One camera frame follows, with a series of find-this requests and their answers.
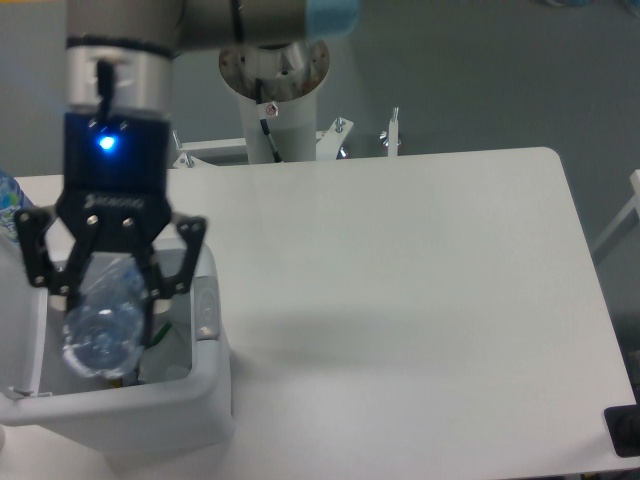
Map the white right floor bracket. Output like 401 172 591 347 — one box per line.
379 106 402 158

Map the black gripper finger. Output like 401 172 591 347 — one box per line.
13 204 101 314
132 213 207 347

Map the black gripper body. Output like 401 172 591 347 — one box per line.
55 112 171 254

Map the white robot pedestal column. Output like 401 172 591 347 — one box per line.
219 40 330 164

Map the white middle floor bracket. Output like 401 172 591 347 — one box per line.
316 117 354 161

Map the white frame at right edge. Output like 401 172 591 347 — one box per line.
591 170 639 265

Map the blue labelled water bottle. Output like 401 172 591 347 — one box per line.
1 171 34 247

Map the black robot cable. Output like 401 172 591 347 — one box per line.
254 77 284 164

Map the white left floor bracket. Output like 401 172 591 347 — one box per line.
172 130 248 169

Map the white plastic trash can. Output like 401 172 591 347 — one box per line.
1 246 234 455

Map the clear plastic bottle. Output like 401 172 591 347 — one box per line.
62 254 148 380

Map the white floor bracket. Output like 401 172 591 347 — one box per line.
172 130 248 169
379 106 402 158
316 117 354 161

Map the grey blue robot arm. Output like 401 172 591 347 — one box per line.
14 1 360 345

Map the black table clamp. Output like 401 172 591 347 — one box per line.
604 404 639 458

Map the white paper trash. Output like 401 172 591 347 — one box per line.
138 297 192 384

